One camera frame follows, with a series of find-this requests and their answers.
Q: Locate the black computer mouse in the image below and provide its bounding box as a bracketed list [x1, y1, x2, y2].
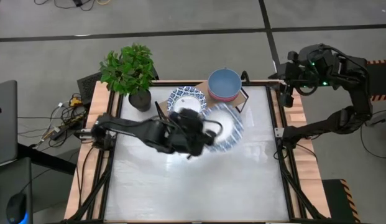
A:
[6, 192, 28, 224]

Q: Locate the black floor cable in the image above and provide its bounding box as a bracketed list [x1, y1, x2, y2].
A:
[34, 0, 112, 12]

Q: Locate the potted green plant black pot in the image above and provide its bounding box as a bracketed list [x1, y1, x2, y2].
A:
[98, 43, 157, 113]

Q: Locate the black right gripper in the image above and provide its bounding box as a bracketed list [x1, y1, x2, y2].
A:
[269, 51, 305, 108]

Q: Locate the black aluminium table frame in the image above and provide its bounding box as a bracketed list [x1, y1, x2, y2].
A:
[63, 79, 332, 224]

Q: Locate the black power strip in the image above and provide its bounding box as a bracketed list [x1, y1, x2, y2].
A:
[49, 124, 76, 141]

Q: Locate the hazard striped black platform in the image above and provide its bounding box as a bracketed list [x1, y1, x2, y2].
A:
[322, 179, 362, 224]
[365, 58, 386, 102]

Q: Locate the black side desk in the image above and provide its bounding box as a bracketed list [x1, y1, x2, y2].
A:
[0, 157, 34, 224]

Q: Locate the blue plastic bowl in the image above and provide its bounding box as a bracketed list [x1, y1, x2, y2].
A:
[207, 68, 242, 100]

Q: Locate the black mesh box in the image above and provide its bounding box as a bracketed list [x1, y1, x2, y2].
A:
[76, 72, 103, 106]

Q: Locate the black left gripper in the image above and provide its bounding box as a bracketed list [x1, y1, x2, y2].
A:
[167, 107, 218, 157]

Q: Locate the wooden shelf with black frame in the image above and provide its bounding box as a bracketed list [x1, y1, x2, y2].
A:
[157, 70, 250, 115]

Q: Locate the black cable bundle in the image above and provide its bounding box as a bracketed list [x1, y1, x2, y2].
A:
[17, 93, 88, 149]

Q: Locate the white paper bowl blue pattern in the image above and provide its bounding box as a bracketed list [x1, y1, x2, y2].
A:
[203, 102, 245, 153]
[166, 85, 209, 116]

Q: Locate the grey laptop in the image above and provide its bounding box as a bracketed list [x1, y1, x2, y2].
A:
[0, 80, 18, 167]

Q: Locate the pink plastic bowl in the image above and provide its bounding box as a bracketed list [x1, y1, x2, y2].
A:
[208, 89, 241, 103]

